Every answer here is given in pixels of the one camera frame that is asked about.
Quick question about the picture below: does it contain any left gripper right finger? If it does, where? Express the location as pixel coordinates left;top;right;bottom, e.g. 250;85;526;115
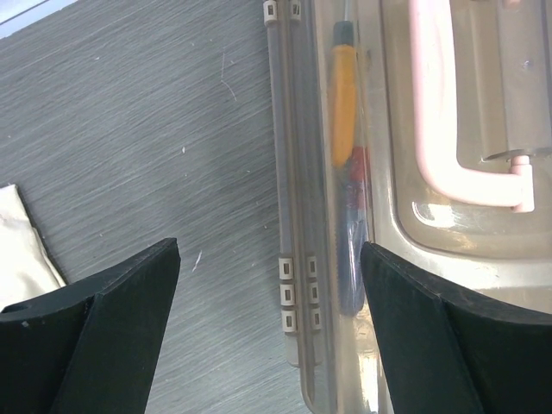
361;242;551;413

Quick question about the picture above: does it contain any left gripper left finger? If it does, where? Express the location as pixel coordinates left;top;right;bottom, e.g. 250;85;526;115
1;238;180;413

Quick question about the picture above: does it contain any blue handled screwdriver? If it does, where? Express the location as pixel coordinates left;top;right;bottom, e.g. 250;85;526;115
337;147;368;317

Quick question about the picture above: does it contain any brown translucent toolbox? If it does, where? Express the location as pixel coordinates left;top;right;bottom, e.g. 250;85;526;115
263;1;551;413

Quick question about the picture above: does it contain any yellow handled tool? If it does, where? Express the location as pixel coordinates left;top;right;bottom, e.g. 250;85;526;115
331;1;356;167

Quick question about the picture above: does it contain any beige cloth bag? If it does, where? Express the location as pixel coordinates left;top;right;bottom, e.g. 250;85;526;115
1;185;66;309

